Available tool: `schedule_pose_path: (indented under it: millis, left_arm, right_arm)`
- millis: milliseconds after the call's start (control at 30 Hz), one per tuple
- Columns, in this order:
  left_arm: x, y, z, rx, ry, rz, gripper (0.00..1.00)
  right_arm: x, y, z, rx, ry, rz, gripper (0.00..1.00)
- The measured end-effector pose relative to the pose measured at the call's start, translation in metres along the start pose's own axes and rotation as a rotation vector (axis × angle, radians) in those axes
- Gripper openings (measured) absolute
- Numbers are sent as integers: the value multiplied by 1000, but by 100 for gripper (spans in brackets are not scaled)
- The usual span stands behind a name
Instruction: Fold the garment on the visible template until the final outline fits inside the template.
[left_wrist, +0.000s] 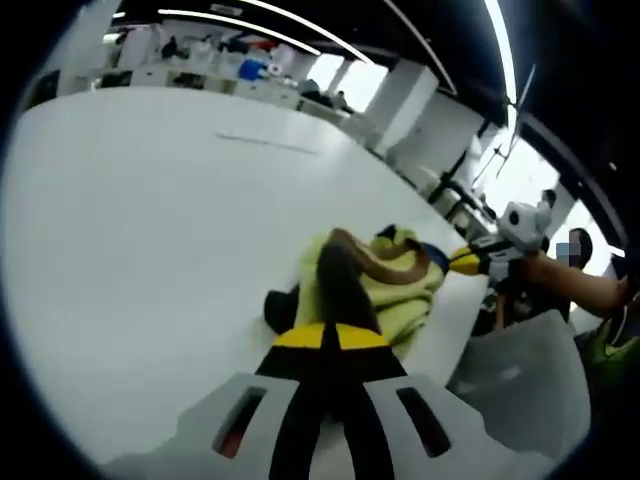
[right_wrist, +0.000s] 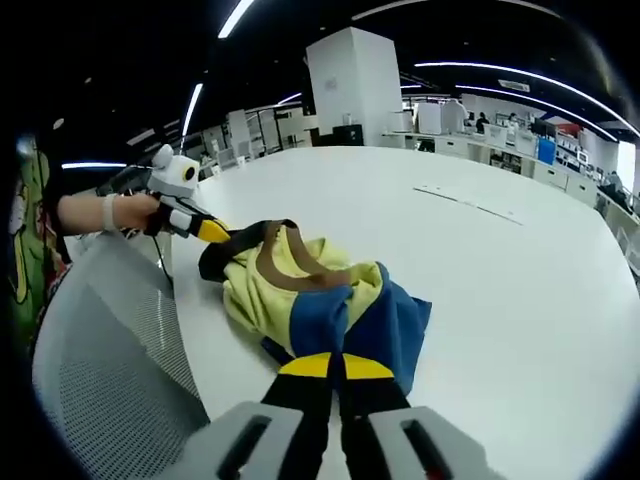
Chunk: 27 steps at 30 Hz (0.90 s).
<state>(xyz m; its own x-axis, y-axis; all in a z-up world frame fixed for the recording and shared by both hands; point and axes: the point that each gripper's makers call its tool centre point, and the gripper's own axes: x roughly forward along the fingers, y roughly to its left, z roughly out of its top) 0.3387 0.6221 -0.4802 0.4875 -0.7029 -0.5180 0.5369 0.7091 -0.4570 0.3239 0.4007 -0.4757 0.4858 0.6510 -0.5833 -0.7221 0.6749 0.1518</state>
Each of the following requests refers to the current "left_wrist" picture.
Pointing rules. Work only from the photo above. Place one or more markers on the blue container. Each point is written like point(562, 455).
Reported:
point(251, 69)

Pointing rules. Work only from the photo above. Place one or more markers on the black tripod stand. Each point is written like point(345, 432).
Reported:
point(450, 185)

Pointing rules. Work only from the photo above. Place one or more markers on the white pillar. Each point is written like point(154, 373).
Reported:
point(407, 107)

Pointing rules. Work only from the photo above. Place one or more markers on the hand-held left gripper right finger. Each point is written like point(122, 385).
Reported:
point(430, 425)

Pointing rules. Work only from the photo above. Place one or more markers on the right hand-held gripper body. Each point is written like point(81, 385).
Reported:
point(522, 225)

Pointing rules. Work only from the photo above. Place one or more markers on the person's green clothing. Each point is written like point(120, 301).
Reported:
point(610, 350)

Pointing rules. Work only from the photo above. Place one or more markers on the long ceiling light strip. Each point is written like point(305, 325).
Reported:
point(502, 55)
point(250, 27)

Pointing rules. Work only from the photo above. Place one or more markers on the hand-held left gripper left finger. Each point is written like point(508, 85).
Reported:
point(215, 415)

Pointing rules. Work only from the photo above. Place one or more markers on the yellow-green garment with brown trim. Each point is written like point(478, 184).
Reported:
point(400, 285)

